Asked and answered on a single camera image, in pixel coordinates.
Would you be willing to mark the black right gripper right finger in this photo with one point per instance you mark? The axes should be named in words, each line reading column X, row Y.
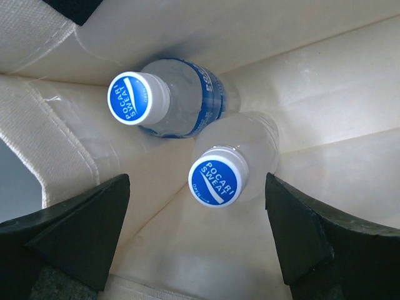
column 326, row 253

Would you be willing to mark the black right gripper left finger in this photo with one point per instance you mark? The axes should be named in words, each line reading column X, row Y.
column 66, row 250

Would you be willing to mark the clear bottle blue cap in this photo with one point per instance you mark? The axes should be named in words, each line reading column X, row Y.
column 171, row 98
column 232, row 157

